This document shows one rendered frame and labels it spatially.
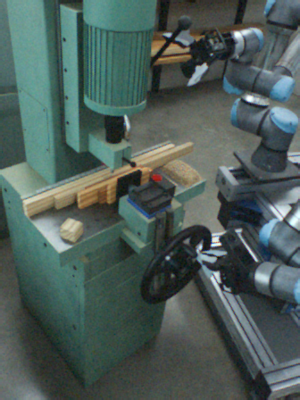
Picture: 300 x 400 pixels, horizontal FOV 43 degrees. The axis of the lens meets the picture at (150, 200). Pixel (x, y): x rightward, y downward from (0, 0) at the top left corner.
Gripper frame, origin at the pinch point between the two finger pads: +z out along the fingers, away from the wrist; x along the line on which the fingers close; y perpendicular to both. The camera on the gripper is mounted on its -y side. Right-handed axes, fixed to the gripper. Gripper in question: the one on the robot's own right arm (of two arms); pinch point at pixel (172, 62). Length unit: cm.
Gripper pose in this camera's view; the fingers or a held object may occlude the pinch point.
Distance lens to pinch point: 111.1
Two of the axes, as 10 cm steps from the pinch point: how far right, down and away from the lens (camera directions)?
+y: 5.0, -2.6, -8.3
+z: -7.5, 3.6, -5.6
